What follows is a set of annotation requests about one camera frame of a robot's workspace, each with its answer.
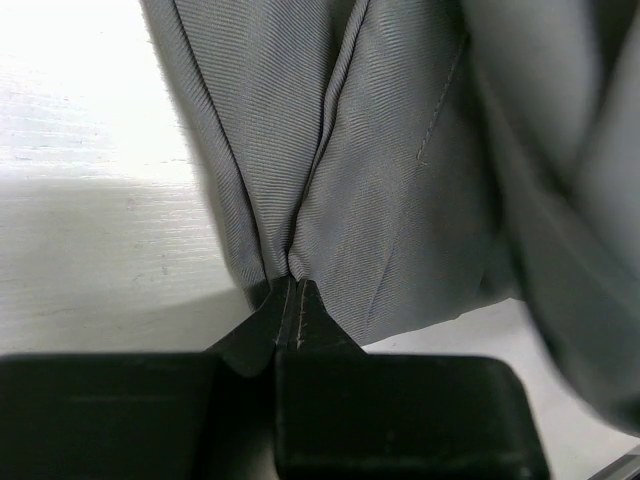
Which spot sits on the grey pleated skirt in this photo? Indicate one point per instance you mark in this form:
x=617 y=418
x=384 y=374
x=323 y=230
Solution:
x=421 y=159

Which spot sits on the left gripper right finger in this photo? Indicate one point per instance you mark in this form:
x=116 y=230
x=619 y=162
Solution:
x=342 y=413

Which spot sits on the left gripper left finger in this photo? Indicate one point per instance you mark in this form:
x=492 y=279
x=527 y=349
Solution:
x=140 y=415

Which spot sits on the aluminium front table rail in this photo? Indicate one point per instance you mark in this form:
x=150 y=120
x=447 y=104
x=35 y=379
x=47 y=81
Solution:
x=626 y=467

